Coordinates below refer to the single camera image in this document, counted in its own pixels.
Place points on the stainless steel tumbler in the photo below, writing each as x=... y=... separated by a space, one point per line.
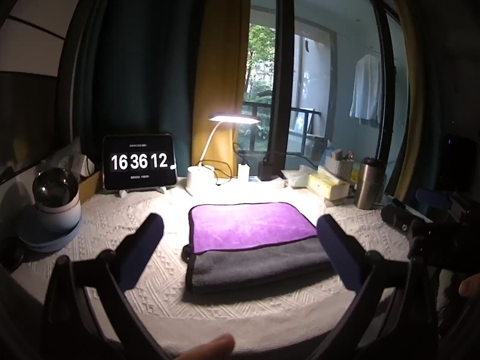
x=369 y=185

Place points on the white humidifier with glass dome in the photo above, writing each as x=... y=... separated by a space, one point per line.
x=54 y=210

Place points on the person's right hand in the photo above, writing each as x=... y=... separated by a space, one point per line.
x=470 y=287

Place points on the purple towel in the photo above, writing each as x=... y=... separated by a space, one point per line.
x=247 y=227

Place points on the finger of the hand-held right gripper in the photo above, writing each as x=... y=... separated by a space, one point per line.
x=433 y=199
x=397 y=215

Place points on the balcony railing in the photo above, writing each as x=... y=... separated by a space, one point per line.
x=257 y=120

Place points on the white textured tablecloth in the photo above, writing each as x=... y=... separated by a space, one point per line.
x=120 y=217

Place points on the tablet with clock display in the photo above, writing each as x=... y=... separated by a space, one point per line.
x=138 y=161

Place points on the clear plastic bag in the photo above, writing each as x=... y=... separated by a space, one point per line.
x=71 y=157

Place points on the hanging white shirt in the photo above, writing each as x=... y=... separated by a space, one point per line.
x=366 y=86

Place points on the yellow curtain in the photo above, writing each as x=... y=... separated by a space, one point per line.
x=221 y=52

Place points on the person's left hand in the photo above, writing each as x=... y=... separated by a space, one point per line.
x=210 y=348

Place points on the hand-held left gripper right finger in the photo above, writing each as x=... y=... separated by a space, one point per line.
x=343 y=257

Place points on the white storage basket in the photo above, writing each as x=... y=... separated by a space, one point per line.
x=339 y=165

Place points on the white desk lamp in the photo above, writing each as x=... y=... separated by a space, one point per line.
x=200 y=180

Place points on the grey towel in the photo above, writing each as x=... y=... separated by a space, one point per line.
x=258 y=268

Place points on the white plastic packet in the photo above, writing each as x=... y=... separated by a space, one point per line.
x=300 y=176

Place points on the white tablet stand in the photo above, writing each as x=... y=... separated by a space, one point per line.
x=123 y=193

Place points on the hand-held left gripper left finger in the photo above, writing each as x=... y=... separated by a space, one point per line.
x=140 y=249

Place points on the white charger plug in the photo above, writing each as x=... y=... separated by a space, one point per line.
x=243 y=172

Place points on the cardboard box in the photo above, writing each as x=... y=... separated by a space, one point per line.
x=90 y=185

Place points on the dark teal curtain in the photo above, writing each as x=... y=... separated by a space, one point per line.
x=150 y=63

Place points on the yellow tissue box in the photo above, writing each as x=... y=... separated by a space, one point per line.
x=326 y=186

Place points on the black power adapter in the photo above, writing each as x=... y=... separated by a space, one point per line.
x=269 y=171

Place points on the dark window frame post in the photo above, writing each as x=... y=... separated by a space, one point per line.
x=281 y=63

